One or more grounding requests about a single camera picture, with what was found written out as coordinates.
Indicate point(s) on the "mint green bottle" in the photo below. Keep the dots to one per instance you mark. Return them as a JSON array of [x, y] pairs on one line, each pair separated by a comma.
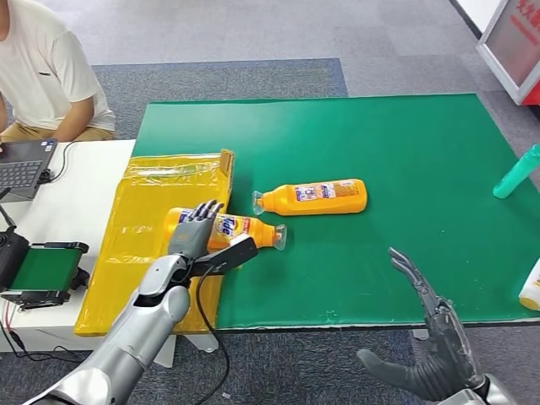
[[516, 173]]

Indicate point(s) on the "orange detergent bottle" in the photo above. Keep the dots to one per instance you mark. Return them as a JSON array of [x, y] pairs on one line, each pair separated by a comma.
[[249, 229], [320, 197]]

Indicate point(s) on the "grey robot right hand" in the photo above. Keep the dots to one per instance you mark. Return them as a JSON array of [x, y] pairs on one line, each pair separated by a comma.
[[447, 358]]

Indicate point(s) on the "yellow plastic film sheet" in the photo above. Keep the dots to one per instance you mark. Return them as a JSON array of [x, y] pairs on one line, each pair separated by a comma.
[[127, 223]]

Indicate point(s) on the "green table mat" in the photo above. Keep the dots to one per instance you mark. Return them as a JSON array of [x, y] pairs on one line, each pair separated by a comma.
[[400, 167]]

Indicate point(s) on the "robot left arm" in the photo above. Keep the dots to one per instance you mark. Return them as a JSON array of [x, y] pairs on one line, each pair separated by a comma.
[[139, 330]]

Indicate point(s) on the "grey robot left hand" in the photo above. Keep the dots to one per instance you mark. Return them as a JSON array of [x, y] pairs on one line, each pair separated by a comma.
[[190, 235]]

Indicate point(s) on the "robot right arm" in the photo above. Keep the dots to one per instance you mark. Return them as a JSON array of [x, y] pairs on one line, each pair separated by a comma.
[[493, 394]]

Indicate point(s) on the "person's left forearm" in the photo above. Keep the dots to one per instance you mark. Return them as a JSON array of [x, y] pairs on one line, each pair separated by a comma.
[[75, 120]]

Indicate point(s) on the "grey laptop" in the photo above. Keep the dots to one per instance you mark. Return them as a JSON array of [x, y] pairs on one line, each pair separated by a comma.
[[21, 167]]

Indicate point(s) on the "person at laptop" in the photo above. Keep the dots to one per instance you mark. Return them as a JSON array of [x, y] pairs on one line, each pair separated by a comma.
[[42, 67]]

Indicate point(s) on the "white and yellow bottle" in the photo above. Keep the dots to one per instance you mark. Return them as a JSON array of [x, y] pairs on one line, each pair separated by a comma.
[[532, 290]]

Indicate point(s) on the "white table foot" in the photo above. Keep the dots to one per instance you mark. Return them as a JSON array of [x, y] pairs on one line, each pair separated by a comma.
[[204, 342]]

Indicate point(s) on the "white framed sign board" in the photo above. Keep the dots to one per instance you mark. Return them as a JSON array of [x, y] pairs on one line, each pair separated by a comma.
[[506, 44]]

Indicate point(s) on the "small green belt conveyor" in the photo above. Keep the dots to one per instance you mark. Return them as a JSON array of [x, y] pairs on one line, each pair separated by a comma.
[[42, 271]]

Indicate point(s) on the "white table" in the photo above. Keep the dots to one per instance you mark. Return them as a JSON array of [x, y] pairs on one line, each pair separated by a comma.
[[84, 195]]

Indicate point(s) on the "black device box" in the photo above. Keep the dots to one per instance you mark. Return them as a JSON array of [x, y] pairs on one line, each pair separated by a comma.
[[10, 257]]

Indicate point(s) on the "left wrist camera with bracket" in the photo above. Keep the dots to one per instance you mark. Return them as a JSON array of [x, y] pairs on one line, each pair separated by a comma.
[[228, 257]]

